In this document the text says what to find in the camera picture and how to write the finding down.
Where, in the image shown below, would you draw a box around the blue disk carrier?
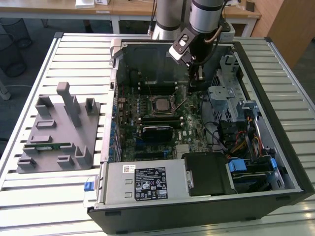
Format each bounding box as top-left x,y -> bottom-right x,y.
227,158 -> 278,194

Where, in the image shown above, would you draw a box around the green motherboard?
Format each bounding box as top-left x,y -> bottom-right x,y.
115,82 -> 216,163

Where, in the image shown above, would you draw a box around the yellow wire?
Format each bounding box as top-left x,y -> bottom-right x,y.
255,136 -> 262,158

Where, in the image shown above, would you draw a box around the brown sleeved cable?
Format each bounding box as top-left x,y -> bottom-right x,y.
203,26 -> 223,45

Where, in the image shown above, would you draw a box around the orange wires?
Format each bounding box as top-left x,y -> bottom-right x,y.
228,144 -> 248,157

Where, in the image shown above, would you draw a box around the grey ribbon cable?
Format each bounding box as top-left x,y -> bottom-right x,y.
254,115 -> 266,148

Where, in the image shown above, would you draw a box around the black graphics card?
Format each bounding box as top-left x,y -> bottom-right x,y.
141,125 -> 174,143

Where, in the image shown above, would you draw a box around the white rimmed black wrist camera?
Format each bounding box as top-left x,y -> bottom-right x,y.
168,27 -> 198,66

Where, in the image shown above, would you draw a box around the green RAM stick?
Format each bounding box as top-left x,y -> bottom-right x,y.
24,142 -> 71,150

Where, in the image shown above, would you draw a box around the wooden cabinet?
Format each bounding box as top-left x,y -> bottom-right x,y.
251,0 -> 315,69

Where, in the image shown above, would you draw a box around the silver finned heatsink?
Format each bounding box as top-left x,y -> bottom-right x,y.
176,144 -> 191,158

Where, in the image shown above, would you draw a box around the grey box wrist camera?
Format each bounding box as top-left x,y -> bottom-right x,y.
218,22 -> 234,43

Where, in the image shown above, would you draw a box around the silver power supply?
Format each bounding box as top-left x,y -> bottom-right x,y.
94,161 -> 195,207

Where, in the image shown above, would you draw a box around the silver drive cage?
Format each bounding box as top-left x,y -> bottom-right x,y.
206,55 -> 249,123

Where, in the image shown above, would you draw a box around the grey case latch handle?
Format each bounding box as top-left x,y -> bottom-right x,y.
109,39 -> 123,67

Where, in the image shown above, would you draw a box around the CPU socket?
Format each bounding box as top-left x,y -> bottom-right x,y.
150,94 -> 177,117

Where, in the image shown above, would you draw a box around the black PC case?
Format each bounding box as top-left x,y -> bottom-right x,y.
86,38 -> 315,236

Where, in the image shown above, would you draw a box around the grey parts rack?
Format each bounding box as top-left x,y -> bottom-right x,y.
16,82 -> 102,175

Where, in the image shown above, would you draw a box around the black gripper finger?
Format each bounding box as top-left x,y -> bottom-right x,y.
188,61 -> 197,93
196,64 -> 210,92

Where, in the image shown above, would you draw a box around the wooden desk white frame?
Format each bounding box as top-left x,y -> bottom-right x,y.
0,0 -> 121,34
112,0 -> 262,37

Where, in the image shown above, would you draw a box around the black wire mesh bin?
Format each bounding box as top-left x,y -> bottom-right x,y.
0,18 -> 33,49
0,33 -> 27,77

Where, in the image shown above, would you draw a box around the silver CPU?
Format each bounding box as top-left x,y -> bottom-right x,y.
153,96 -> 172,112

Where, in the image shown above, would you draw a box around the grey desk leg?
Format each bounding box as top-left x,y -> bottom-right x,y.
0,66 -> 12,100

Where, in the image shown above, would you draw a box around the black expansion slot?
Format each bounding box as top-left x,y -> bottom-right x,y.
134,151 -> 163,159

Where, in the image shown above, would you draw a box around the plain white box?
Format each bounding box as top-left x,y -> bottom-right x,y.
75,0 -> 95,9

